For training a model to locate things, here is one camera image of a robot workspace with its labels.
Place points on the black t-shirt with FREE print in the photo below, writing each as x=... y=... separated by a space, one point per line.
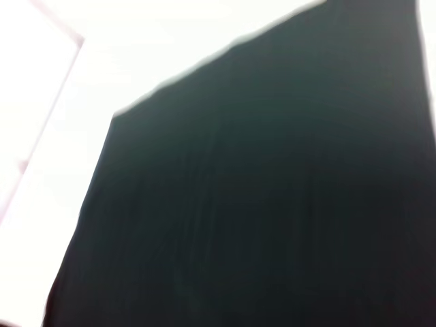
x=238 y=170

